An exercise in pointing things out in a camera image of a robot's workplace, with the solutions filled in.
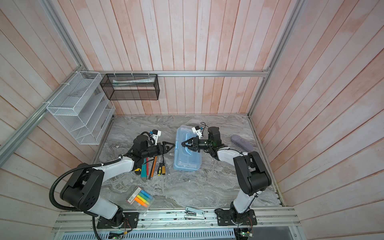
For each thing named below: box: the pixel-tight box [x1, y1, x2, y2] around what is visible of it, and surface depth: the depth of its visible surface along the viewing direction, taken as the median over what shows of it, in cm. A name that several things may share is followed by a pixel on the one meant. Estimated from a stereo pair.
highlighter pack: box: [126, 186, 155, 210], surface depth 81 cm
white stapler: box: [184, 206, 205, 220], surface depth 76 cm
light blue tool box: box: [173, 125, 202, 171], surface depth 86 cm
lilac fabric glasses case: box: [231, 134, 254, 152], surface depth 102 cm
